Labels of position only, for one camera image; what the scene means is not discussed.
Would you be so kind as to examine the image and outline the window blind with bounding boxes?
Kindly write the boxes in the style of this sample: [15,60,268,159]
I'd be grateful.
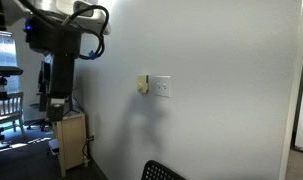
[0,29,19,95]

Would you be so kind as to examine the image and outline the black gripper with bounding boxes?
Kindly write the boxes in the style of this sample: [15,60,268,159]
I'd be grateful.
[23,17,82,114]

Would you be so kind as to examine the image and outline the black office chair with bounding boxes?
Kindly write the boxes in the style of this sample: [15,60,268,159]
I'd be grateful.
[26,84,54,132]

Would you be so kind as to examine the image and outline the white wooden chair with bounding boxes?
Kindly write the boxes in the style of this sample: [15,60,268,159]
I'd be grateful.
[0,91,27,138]

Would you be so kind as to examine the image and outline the light wooden cabinet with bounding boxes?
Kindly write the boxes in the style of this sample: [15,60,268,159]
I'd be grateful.
[51,110,89,178]

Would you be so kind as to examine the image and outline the white box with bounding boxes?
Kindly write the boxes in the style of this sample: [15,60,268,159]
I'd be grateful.
[47,137,61,157]

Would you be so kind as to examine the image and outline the white light switch plate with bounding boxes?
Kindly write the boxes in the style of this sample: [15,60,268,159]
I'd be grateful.
[153,75,172,99]

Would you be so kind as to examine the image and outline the black mesh basket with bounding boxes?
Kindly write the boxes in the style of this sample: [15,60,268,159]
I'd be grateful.
[140,159,187,180]

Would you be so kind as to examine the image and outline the black power cord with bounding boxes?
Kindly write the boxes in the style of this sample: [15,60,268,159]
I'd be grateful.
[81,134,94,162]

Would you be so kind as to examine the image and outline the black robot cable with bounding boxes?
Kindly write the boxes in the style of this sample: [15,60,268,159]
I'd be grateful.
[19,0,111,61]

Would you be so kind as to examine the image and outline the black tripod mounted camera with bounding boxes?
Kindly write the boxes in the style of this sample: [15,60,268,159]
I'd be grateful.
[0,65,25,100]

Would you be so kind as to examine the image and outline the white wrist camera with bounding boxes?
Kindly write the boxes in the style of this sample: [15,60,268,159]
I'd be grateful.
[72,0,112,36]

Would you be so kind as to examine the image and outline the white door frame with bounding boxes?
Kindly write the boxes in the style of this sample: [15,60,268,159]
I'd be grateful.
[278,0,303,180]

